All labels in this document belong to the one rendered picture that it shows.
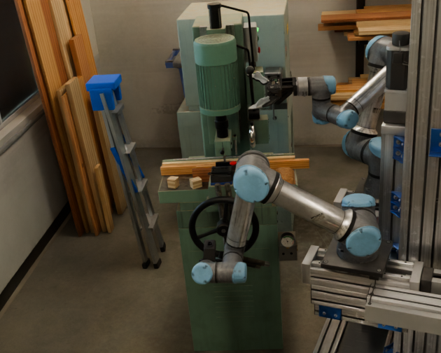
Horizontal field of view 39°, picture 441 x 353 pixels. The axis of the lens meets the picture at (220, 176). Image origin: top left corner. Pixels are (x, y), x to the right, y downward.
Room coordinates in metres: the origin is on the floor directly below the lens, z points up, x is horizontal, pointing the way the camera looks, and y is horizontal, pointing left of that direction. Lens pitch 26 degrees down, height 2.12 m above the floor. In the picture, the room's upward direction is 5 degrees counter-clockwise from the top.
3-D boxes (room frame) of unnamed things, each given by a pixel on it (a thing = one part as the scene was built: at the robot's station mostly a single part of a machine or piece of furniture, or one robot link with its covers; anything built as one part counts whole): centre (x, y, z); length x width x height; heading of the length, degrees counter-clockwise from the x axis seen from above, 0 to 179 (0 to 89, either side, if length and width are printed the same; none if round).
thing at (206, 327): (2.65, -0.04, 0.36); 0.58 x 0.45 x 0.71; 175
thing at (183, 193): (2.42, -0.03, 0.87); 0.61 x 0.30 x 0.06; 85
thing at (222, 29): (2.67, -0.04, 1.54); 0.08 x 0.08 x 0.17; 85
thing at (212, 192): (2.34, -0.02, 0.92); 0.15 x 0.13 x 0.09; 85
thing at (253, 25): (2.84, -0.20, 1.40); 0.10 x 0.06 x 0.16; 175
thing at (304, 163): (2.53, -0.07, 0.92); 0.67 x 0.02 x 0.04; 85
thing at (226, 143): (2.55, -0.03, 1.03); 0.14 x 0.07 x 0.09; 175
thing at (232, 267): (1.87, -0.01, 0.82); 0.11 x 0.11 x 0.08; 82
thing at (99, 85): (3.28, 0.53, 0.58); 0.27 x 0.25 x 1.16; 82
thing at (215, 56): (2.53, -0.03, 1.35); 0.18 x 0.18 x 0.31
